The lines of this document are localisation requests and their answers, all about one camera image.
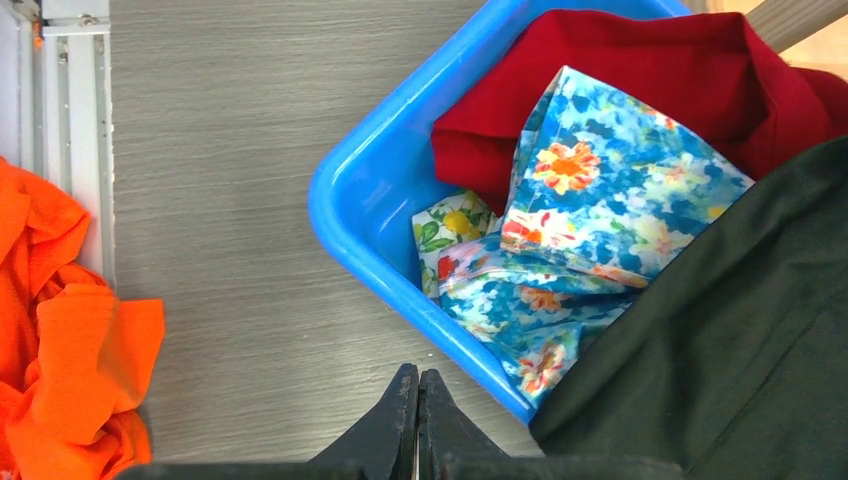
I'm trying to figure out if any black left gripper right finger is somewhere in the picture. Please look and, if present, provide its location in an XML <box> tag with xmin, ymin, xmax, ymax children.
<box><xmin>418</xmin><ymin>369</ymin><xmax>685</xmax><ymax>480</ymax></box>

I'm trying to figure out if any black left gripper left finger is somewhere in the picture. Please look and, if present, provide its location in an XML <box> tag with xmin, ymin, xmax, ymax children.
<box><xmin>118</xmin><ymin>364</ymin><xmax>419</xmax><ymax>480</ymax></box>

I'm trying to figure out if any lemon print skirt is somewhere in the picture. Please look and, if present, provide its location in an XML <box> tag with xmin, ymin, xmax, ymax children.
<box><xmin>411</xmin><ymin>189</ymin><xmax>498</xmax><ymax>300</ymax></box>

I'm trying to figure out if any black garment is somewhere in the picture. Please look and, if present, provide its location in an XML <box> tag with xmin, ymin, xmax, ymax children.
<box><xmin>530</xmin><ymin>138</ymin><xmax>847</xmax><ymax>479</ymax></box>

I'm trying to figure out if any blue floral garment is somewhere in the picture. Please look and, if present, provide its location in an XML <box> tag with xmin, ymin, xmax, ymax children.
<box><xmin>437</xmin><ymin>66</ymin><xmax>752</xmax><ymax>408</ymax></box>

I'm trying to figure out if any red pleated skirt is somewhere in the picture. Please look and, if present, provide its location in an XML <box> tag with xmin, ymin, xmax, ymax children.
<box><xmin>431</xmin><ymin>10</ymin><xmax>847</xmax><ymax>211</ymax></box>

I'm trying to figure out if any blue plastic bin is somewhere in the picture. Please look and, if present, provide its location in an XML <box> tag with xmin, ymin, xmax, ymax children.
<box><xmin>307</xmin><ymin>0</ymin><xmax>694</xmax><ymax>425</ymax></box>

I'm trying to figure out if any orange cloth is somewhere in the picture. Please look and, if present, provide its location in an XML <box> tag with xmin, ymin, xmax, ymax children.
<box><xmin>1</xmin><ymin>163</ymin><xmax>165</xmax><ymax>479</ymax></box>

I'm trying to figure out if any wooden rack base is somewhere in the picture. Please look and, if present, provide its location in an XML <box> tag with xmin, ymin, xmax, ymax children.
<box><xmin>683</xmin><ymin>0</ymin><xmax>847</xmax><ymax>79</ymax></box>

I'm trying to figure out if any aluminium frame rail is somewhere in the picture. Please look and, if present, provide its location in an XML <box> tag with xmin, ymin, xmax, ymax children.
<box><xmin>1</xmin><ymin>1</ymin><xmax>115</xmax><ymax>283</ymax></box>

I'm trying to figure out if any wooden rack post left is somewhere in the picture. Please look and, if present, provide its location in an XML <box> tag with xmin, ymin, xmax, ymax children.
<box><xmin>745</xmin><ymin>0</ymin><xmax>847</xmax><ymax>53</ymax></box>

